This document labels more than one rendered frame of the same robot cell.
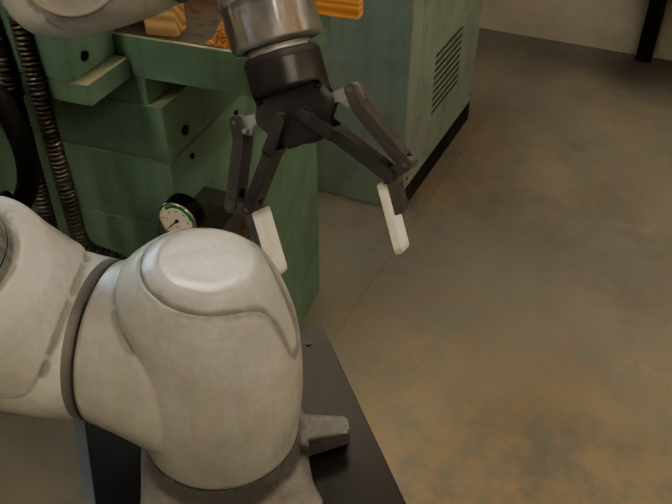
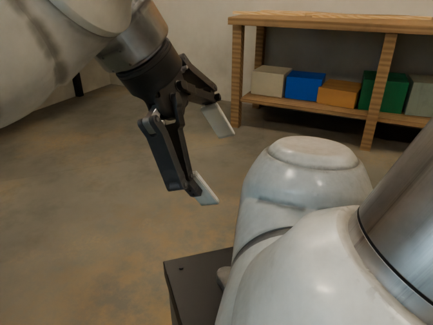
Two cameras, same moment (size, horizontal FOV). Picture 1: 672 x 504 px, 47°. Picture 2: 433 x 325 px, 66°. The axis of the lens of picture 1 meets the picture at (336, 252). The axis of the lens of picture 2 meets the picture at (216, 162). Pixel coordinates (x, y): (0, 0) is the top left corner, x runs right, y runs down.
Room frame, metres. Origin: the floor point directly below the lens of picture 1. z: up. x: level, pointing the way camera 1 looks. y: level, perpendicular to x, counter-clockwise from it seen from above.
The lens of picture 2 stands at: (0.61, 0.46, 1.07)
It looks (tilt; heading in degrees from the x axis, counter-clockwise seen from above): 28 degrees down; 270
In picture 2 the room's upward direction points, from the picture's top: straight up
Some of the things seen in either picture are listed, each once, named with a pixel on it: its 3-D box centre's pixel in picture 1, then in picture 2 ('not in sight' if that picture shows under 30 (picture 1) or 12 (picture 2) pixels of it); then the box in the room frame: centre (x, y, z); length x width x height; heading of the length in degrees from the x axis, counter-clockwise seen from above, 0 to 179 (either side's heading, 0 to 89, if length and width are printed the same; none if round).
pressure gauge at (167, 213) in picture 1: (183, 219); not in sight; (0.91, 0.22, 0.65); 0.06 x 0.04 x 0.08; 70
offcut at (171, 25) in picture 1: (164, 16); not in sight; (0.99, 0.23, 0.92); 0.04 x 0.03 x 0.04; 76
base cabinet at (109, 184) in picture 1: (168, 223); not in sight; (1.31, 0.35, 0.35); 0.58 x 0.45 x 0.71; 160
